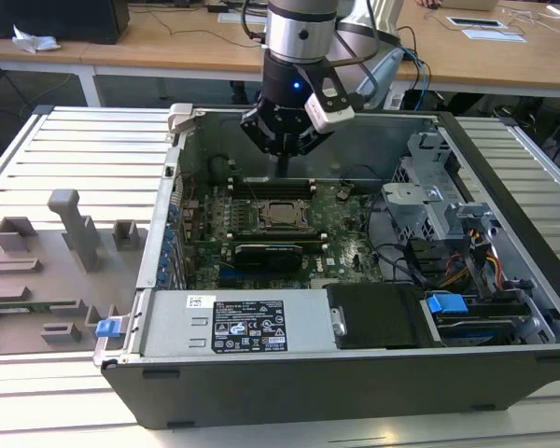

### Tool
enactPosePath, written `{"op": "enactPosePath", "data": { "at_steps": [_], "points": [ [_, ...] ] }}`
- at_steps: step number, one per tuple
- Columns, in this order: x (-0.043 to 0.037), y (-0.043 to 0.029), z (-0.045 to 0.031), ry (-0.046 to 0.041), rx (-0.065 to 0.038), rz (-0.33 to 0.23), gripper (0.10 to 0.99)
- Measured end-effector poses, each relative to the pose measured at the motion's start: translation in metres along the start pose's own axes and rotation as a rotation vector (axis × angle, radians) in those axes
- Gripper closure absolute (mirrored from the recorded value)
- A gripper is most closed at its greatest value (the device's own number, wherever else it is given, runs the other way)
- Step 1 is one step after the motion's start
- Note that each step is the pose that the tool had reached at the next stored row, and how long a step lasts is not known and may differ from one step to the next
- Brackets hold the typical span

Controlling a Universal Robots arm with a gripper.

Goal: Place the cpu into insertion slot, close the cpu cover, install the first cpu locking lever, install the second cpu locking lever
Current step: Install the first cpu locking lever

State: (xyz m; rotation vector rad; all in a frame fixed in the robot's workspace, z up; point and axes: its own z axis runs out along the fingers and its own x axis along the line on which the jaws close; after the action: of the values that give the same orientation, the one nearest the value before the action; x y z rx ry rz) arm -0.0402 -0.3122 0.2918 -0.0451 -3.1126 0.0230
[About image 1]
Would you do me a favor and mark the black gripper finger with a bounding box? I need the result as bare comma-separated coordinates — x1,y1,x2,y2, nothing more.
286,130,336,178
240,108,289,178

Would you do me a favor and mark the metal socket cover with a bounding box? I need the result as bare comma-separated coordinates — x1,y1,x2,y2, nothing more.
259,199,312,231

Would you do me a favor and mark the silver square CPU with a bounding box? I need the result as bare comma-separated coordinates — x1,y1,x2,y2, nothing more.
268,203,301,222

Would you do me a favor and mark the black RAM slot bank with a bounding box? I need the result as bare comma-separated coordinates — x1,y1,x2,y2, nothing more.
232,178,316,198
232,230,326,247

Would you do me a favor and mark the CPU socket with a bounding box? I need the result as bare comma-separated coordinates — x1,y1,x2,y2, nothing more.
258,198,316,233

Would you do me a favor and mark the white paper sheet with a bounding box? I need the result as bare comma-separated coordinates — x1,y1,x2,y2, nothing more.
217,11,267,24
461,27,527,44

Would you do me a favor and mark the grey case latch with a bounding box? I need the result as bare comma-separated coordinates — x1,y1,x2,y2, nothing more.
167,103,198,137

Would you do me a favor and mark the pale blue teach pendant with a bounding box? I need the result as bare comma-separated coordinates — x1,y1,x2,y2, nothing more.
357,49,405,98

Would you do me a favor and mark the green motherboard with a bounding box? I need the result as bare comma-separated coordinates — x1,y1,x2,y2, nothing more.
179,181,388,290

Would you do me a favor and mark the wooden desk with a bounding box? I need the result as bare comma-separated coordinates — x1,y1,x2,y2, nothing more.
0,0,560,108

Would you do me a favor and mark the black graphics card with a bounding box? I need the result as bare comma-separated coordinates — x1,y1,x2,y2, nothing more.
232,241,305,274

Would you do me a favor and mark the metal drive cage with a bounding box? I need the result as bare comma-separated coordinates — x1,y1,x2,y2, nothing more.
380,132,501,245

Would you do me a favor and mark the black plastic shroud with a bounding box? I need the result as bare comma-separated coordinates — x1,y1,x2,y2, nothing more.
326,283,445,351

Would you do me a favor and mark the silver power supply unit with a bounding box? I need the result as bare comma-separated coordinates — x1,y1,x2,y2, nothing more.
142,288,338,358

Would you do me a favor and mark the hard disk in blue carrier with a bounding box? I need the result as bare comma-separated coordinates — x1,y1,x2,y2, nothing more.
426,291,534,347

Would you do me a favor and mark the black box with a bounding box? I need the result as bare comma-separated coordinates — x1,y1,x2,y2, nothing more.
0,0,131,46

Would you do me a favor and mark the black open PC case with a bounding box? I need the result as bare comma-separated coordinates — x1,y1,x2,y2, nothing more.
92,103,560,429

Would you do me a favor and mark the crumpled white paper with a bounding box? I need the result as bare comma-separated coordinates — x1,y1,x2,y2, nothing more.
11,23,62,53

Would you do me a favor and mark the grey parts rack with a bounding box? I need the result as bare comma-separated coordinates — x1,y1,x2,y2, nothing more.
0,189,150,357

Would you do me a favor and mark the green RAM stick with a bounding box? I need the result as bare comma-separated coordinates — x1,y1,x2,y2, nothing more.
0,301,83,313

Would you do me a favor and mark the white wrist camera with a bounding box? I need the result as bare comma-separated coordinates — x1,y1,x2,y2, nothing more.
301,63,357,134

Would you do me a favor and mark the blue cable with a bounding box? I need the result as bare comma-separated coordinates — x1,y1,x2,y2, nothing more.
399,45,434,112

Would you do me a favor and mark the orange yellow wire bundle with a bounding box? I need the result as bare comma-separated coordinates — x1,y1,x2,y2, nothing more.
447,251,504,287

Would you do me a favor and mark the blue latch handle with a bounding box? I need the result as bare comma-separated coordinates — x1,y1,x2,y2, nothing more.
94,316,123,339

